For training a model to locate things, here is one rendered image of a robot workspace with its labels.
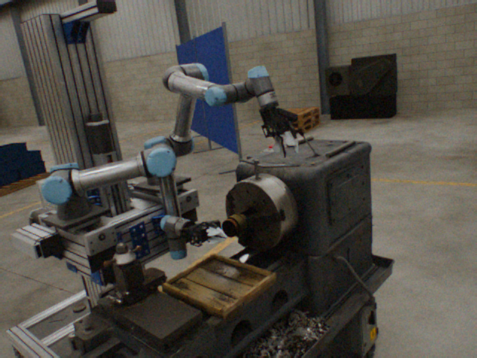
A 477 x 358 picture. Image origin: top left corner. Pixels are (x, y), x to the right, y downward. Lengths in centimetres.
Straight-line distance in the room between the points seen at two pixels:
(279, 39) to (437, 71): 446
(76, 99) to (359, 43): 1022
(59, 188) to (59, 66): 62
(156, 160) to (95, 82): 65
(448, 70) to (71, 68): 1011
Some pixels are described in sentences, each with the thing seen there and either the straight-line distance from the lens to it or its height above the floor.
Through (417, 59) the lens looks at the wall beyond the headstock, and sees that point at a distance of 1144.
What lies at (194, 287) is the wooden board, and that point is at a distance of 167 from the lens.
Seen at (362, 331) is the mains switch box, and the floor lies 33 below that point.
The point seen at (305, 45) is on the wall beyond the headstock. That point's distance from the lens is 1229.
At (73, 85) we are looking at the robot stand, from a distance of 207.
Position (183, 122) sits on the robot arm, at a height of 146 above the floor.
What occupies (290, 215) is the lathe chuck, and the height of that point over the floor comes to 109.
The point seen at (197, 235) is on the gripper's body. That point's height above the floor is 109.
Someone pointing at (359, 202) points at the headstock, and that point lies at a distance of 210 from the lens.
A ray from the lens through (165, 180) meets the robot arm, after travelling 182.
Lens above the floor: 171
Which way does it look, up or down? 16 degrees down
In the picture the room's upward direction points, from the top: 7 degrees counter-clockwise
